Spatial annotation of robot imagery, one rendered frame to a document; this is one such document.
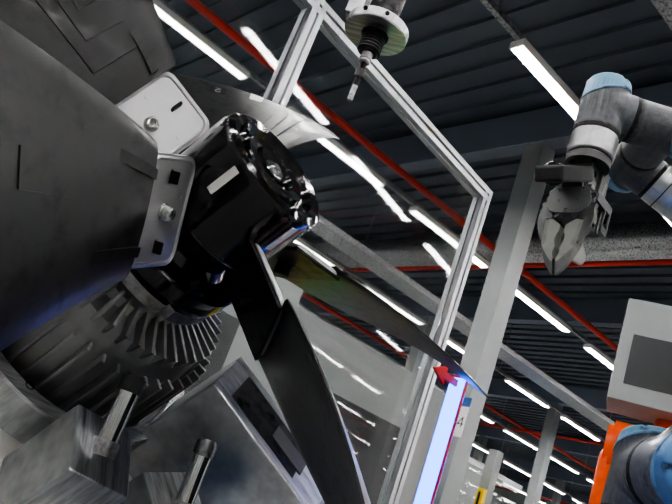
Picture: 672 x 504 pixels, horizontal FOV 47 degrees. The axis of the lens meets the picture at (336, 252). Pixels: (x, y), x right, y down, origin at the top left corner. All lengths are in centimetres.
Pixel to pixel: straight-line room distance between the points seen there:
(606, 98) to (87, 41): 88
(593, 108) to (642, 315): 357
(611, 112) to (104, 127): 95
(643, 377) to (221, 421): 412
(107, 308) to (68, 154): 19
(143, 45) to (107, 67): 4
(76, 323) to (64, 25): 25
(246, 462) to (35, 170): 35
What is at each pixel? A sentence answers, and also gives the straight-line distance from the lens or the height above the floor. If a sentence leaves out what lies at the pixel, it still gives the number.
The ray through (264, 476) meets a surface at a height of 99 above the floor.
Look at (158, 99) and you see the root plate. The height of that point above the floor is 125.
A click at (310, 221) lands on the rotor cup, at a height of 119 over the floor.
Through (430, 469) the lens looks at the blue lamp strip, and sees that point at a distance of 98.
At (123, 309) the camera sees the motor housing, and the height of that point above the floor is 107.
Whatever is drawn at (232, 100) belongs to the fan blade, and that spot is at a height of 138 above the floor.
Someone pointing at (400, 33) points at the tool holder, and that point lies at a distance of 85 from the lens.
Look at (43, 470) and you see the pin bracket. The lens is 62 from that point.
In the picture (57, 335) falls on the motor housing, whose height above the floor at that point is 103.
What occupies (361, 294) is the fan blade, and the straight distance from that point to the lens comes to 76.
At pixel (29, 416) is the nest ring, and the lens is 68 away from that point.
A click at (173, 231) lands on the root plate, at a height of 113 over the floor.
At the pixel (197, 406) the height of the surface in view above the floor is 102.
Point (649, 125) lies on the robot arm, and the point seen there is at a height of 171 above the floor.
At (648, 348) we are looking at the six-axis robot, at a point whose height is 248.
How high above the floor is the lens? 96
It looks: 19 degrees up
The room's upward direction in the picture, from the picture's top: 20 degrees clockwise
